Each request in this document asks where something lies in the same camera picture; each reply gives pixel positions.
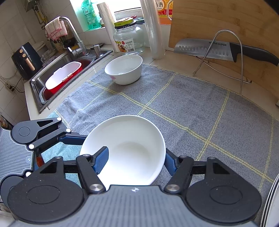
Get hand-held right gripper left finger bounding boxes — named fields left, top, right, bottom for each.
left=33, top=146, right=109, bottom=194

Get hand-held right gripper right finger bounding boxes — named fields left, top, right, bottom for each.
left=163, top=148, right=238, bottom=194

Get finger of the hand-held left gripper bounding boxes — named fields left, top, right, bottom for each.
left=29, top=117, right=88, bottom=151

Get white bowl pink flowers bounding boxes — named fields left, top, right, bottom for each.
left=80, top=115, right=166, bottom=186
left=104, top=54, right=143, bottom=85

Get grey blue checked towel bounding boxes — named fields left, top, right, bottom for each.
left=41, top=63, right=276, bottom=219

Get red and white basin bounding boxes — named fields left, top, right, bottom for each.
left=45, top=61, right=82, bottom=95

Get steel sink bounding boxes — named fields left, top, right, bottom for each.
left=29, top=50, right=113, bottom=113

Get steel sink dispenser cap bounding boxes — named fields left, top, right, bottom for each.
left=93, top=44, right=103, bottom=58

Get black air fryer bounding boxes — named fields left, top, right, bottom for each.
left=11, top=42, right=43, bottom=80

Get steel faucet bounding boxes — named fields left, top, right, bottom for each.
left=59, top=16, right=89, bottom=57

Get pink white checked dishcloth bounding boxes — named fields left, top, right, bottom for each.
left=45, top=18, right=68, bottom=40

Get glass jar yellow green lid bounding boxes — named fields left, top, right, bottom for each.
left=113, top=19, right=145, bottom=55

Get green detergent bottle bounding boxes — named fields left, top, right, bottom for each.
left=81, top=0, right=102, bottom=31

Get tall cling film roll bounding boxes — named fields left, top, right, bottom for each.
left=139, top=0, right=166, bottom=60

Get bamboo cutting board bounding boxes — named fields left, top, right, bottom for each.
left=168, top=0, right=279, bottom=96

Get large yellow plastic jug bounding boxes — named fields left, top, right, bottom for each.
left=154, top=0, right=174, bottom=25

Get wall outlet with cable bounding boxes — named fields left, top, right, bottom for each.
left=5, top=82, right=25, bottom=93

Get black handled kitchen knife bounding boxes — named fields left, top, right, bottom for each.
left=174, top=38, right=279, bottom=66

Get yellow gas hose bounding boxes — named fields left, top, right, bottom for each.
left=36, top=5, right=48, bottom=25

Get steel wire rack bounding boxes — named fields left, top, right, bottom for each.
left=192, top=30, right=252, bottom=94

